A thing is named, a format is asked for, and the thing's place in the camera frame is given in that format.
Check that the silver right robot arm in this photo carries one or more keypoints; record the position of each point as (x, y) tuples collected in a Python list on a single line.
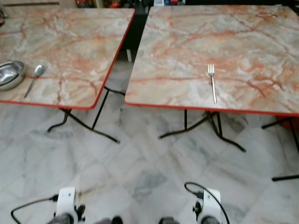
[(209, 220)]

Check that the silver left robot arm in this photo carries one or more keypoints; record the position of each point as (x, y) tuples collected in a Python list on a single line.
[(64, 219)]

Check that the silver metal bowl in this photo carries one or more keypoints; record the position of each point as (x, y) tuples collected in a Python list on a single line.
[(10, 74)]

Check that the silver metal spoon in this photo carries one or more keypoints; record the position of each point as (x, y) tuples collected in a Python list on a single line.
[(39, 70)]

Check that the black cabinet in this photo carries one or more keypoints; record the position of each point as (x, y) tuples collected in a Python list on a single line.
[(138, 30)]

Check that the silver metal fork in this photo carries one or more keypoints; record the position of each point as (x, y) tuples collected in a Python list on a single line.
[(211, 70)]

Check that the black metal furniture leg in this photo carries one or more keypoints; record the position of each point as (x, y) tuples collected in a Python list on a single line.
[(274, 123)]

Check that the black metal floor bar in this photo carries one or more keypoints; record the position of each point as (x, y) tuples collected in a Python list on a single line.
[(285, 178)]

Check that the black folding table leg frame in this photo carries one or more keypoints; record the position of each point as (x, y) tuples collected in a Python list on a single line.
[(219, 126), (80, 122)]

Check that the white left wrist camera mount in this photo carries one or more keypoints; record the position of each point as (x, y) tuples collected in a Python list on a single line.
[(67, 199)]

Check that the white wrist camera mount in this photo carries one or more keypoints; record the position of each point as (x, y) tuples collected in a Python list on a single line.
[(211, 203), (67, 199)]

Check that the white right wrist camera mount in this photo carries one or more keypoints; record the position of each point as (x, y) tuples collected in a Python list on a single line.
[(211, 203)]

